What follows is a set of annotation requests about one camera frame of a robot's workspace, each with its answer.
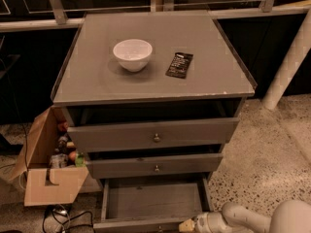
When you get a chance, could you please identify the open cardboard box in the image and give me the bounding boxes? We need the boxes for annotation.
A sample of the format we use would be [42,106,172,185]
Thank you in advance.
[11,107,88,207]

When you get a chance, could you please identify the grey drawer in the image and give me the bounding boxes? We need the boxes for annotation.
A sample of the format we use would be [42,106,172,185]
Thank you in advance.
[86,153,223,179]
[68,117,239,152]
[94,174,213,233]

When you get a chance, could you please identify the silver can in box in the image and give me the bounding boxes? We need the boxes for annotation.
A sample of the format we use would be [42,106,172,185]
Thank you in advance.
[50,153,68,169]

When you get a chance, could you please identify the grey drawer cabinet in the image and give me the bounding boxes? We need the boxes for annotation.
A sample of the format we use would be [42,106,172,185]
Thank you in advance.
[51,10,258,183]

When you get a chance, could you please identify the white diagonal pole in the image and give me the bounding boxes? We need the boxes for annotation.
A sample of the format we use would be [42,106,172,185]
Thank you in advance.
[261,10,311,110]

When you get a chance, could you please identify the grey top drawer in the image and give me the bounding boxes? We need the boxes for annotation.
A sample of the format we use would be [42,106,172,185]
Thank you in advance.
[68,117,239,152]

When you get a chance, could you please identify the white ceramic bowl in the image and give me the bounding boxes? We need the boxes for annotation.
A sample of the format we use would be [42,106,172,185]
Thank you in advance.
[113,39,153,72]

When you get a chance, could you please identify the grey bottom drawer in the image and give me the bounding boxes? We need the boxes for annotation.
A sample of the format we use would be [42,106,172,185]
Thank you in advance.
[94,174,213,233]

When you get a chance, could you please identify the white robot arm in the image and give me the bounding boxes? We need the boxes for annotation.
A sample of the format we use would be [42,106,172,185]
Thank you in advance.
[179,200,311,233]

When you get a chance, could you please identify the red item in box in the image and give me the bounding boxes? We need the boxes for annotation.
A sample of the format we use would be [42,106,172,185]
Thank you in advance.
[57,121,68,132]

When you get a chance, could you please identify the black floor cables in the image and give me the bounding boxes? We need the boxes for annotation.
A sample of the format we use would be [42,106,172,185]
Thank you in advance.
[42,204,98,233]

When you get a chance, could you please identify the green bottle in box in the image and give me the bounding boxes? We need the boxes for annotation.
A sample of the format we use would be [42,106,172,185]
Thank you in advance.
[75,152,86,167]

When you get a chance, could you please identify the grey middle drawer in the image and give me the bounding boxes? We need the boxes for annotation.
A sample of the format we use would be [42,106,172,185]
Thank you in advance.
[86,153,223,179]

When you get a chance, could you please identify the black snack packet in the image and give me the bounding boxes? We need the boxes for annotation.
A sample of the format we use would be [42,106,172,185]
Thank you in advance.
[165,52,193,79]

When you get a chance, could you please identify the metal window railing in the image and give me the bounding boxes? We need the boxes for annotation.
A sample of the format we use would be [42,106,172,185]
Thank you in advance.
[0,0,310,33]

